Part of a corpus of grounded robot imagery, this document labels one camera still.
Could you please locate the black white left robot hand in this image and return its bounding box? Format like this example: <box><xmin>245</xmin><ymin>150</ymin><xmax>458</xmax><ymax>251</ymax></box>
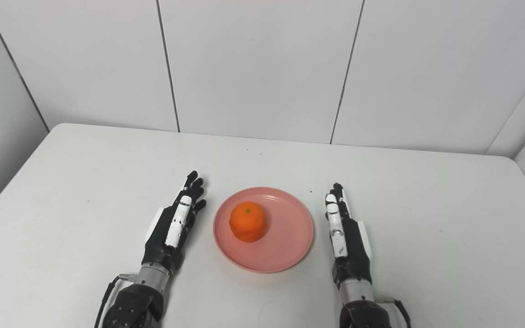
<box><xmin>141</xmin><ymin>171</ymin><xmax>207</xmax><ymax>273</ymax></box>

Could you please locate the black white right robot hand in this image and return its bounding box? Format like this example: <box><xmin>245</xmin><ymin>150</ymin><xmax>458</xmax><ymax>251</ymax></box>
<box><xmin>325</xmin><ymin>183</ymin><xmax>373</xmax><ymax>288</ymax></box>

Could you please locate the pink round plate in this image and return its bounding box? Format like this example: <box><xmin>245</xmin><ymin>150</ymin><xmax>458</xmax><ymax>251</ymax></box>
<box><xmin>213</xmin><ymin>187</ymin><xmax>314</xmax><ymax>274</ymax></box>

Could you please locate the orange fruit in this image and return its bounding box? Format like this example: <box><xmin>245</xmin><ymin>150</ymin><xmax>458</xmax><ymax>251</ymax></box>
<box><xmin>229</xmin><ymin>201</ymin><xmax>268</xmax><ymax>243</ymax></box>

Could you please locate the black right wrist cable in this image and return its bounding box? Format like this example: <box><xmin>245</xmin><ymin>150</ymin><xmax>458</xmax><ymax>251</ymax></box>
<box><xmin>374</xmin><ymin>296</ymin><xmax>412</xmax><ymax>328</ymax></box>

